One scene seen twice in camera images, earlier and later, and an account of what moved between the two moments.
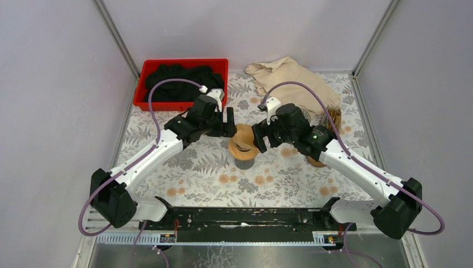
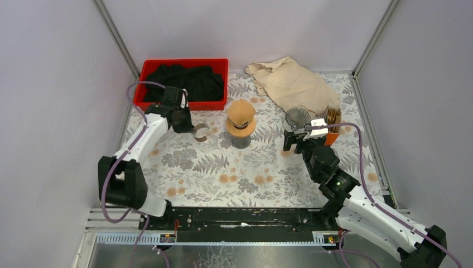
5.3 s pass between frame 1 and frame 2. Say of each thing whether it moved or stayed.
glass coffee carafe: moved
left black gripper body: moved
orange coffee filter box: stayed
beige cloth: stayed
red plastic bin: stayed
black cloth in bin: stayed
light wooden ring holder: moved
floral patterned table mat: stayed
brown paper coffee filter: moved
